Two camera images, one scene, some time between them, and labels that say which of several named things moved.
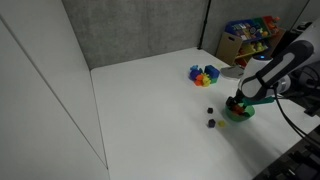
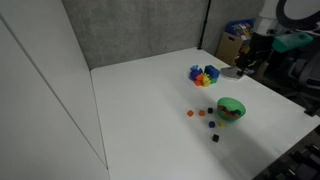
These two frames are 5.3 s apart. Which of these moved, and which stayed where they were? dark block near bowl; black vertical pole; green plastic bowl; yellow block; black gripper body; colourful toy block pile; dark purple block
Moved: green plastic bowl; black gripper body
Stayed: yellow block; colourful toy block pile; black vertical pole; dark purple block; dark block near bowl
